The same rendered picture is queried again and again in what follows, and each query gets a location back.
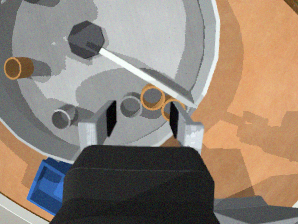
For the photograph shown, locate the blue tray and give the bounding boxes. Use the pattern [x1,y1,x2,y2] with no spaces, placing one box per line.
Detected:
[26,157,72,216]

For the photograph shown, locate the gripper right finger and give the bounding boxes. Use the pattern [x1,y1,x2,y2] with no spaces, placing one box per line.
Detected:
[169,102,205,156]

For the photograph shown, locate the bronze bushing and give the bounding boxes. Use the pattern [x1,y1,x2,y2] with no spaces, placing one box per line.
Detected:
[4,57,34,80]
[140,84,165,110]
[160,95,185,121]

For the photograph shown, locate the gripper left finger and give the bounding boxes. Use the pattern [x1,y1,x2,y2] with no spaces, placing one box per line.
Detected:
[78,100,117,152]

